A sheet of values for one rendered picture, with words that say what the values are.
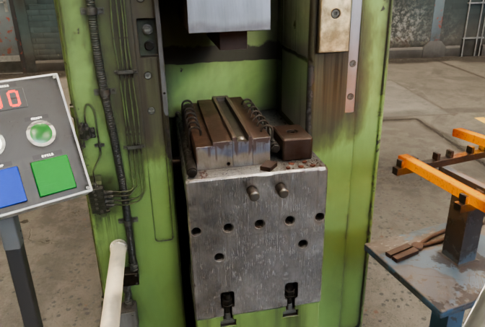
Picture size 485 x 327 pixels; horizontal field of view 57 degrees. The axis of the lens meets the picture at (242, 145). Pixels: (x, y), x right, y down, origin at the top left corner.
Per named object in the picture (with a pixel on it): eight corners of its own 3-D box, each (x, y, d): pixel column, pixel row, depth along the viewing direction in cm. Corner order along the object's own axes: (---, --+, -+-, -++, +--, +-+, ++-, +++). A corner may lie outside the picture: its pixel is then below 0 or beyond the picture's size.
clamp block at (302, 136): (312, 159, 124) (313, 137, 121) (283, 162, 122) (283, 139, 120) (299, 144, 135) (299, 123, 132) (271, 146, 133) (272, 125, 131)
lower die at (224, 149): (270, 163, 122) (270, 133, 118) (197, 170, 118) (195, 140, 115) (241, 117, 160) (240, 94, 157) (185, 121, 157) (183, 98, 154)
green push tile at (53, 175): (76, 186, 96) (66, 153, 97) (40, 197, 92) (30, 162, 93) (75, 187, 98) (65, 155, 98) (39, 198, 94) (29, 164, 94)
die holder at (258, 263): (321, 302, 135) (328, 167, 119) (195, 320, 128) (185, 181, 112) (273, 211, 186) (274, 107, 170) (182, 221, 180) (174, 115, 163)
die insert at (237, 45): (247, 49, 119) (247, 26, 117) (219, 50, 118) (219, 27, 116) (229, 35, 147) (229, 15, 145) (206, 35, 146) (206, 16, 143)
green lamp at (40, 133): (53, 144, 95) (49, 125, 94) (29, 146, 95) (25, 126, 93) (55, 139, 98) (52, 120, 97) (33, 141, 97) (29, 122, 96)
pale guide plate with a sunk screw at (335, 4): (348, 51, 127) (353, -12, 121) (318, 53, 126) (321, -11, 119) (346, 50, 129) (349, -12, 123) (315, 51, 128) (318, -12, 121)
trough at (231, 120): (252, 140, 118) (252, 135, 118) (232, 142, 117) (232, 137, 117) (226, 99, 157) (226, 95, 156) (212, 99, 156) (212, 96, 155)
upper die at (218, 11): (271, 29, 109) (271, -12, 105) (188, 33, 105) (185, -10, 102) (239, 14, 147) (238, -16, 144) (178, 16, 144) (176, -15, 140)
